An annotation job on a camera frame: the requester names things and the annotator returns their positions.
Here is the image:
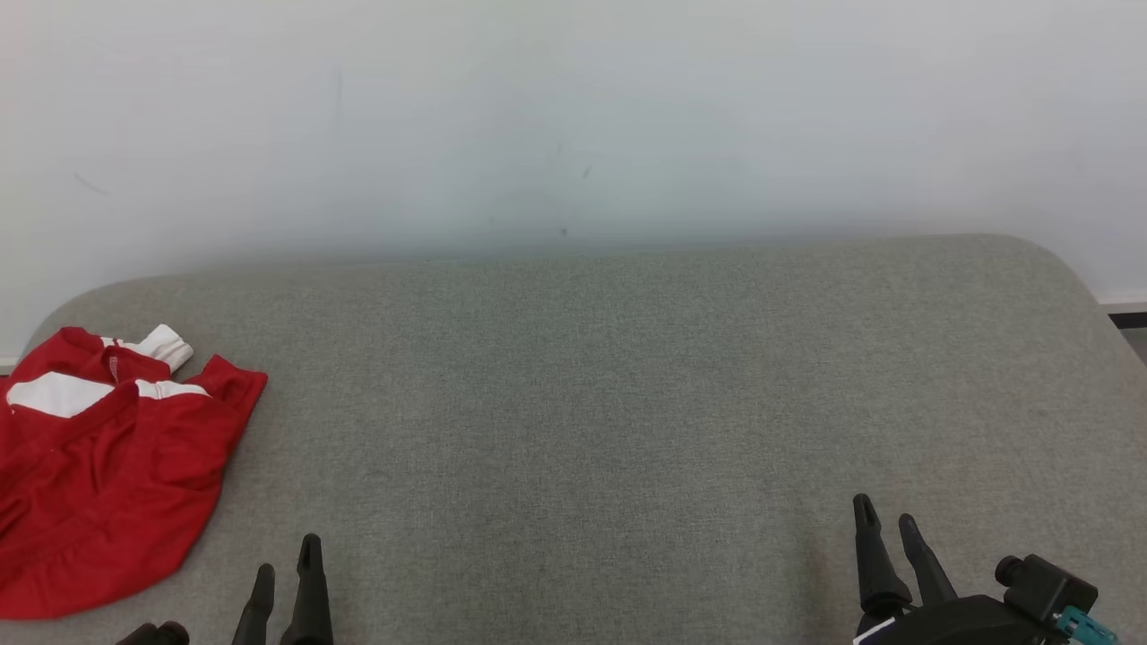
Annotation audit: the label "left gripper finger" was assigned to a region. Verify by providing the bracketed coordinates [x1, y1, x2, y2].
[280, 534, 334, 645]
[231, 563, 276, 645]

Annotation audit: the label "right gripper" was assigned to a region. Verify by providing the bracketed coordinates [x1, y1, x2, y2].
[851, 493, 1067, 645]

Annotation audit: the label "red shorts with white waistband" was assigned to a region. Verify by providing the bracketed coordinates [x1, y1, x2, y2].
[0, 354, 269, 620]

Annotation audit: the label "camera cable with teal plug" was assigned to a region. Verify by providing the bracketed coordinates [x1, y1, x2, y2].
[1053, 607, 1119, 645]

